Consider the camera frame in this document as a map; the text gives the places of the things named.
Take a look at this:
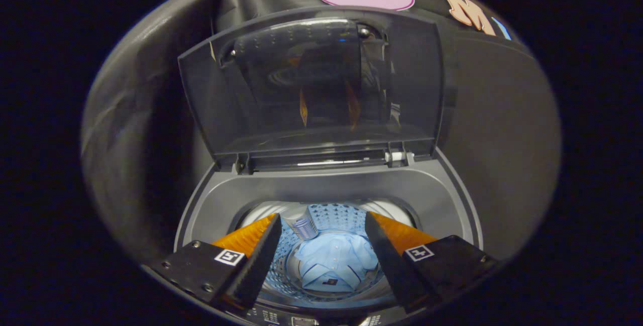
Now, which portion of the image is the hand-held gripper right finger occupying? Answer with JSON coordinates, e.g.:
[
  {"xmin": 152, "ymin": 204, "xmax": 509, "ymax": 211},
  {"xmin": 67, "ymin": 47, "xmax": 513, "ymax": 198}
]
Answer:
[{"xmin": 365, "ymin": 211, "xmax": 500, "ymax": 314}]

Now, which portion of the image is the black backdrop cloth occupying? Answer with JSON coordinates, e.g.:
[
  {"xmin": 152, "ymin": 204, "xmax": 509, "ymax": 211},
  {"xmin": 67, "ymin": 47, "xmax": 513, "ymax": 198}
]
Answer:
[{"xmin": 80, "ymin": 0, "xmax": 534, "ymax": 262}]

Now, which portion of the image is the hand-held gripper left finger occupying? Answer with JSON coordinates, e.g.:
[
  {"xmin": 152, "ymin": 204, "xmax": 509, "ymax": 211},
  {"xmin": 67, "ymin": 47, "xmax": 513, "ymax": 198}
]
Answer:
[{"xmin": 146, "ymin": 212, "xmax": 283, "ymax": 314}]

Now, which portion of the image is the washing machine lid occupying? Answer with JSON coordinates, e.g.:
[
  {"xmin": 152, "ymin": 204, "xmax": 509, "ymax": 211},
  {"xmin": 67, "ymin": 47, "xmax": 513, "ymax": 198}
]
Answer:
[{"xmin": 178, "ymin": 7, "xmax": 446, "ymax": 174}]

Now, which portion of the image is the dark grey washing machine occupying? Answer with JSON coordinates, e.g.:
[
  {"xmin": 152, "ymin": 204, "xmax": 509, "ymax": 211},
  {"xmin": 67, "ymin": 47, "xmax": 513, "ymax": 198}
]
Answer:
[{"xmin": 173, "ymin": 148, "xmax": 484, "ymax": 326}]

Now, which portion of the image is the light blue shirt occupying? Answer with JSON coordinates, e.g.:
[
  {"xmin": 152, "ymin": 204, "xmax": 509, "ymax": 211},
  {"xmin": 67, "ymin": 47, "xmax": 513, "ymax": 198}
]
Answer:
[{"xmin": 293, "ymin": 233, "xmax": 379, "ymax": 291}]

